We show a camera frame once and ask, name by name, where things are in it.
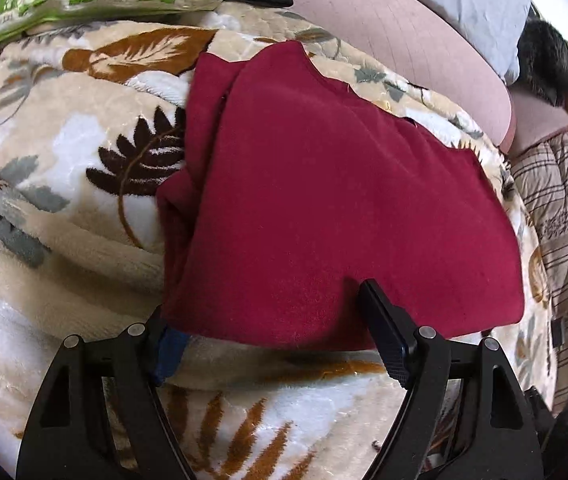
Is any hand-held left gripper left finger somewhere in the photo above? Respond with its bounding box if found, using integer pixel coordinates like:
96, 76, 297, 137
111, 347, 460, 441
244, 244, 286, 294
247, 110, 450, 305
15, 305, 197, 480

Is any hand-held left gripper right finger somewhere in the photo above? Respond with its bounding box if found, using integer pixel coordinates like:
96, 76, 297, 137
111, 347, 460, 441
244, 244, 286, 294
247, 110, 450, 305
358, 279, 545, 480

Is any dark red sweater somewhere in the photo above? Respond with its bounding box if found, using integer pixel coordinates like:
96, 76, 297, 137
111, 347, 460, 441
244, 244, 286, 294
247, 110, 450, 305
156, 40, 525, 352

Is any leaf print fleece blanket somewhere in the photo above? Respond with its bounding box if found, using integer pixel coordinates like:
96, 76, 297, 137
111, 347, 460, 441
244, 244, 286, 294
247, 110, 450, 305
0, 0, 560, 480

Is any striped beige quilt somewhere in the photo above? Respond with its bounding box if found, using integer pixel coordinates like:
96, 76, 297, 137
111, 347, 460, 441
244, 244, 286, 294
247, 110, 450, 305
509, 130, 568, 416

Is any pink brown sofa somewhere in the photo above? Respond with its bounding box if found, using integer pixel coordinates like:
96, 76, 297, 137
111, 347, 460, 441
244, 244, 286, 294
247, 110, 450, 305
506, 85, 568, 181

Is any pink bolster cushion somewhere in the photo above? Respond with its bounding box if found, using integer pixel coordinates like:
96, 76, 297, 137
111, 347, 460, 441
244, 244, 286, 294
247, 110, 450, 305
284, 0, 517, 153

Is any light blue pillow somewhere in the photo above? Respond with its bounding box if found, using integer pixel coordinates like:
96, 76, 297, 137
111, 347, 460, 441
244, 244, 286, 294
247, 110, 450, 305
364, 0, 535, 83

